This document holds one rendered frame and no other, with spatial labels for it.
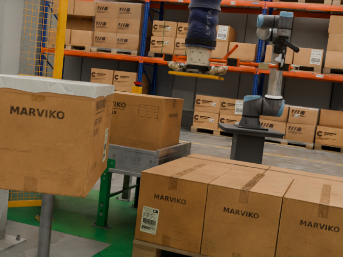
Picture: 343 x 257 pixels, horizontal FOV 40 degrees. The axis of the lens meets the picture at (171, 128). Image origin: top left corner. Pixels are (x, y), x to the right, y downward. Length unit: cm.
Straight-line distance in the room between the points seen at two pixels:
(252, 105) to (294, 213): 170
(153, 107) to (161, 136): 21
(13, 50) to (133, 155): 103
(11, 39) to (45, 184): 130
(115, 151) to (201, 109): 756
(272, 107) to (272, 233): 170
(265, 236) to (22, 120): 143
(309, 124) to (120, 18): 496
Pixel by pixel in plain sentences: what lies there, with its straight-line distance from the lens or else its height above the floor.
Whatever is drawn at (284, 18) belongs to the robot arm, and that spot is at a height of 157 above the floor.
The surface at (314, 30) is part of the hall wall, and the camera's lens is 1180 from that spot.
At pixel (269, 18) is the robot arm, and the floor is 158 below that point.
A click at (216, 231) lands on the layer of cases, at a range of 263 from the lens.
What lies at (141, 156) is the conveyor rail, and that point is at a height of 55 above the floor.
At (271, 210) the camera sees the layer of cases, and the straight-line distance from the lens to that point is 254.
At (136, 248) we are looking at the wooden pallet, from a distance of 282.
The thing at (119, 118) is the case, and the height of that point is 77.
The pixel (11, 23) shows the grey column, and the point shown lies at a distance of 286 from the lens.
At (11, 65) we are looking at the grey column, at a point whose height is 106.
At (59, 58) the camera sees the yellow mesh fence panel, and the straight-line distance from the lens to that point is 337.
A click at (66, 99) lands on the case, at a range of 169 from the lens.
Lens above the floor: 106
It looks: 5 degrees down
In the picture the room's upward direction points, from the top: 6 degrees clockwise
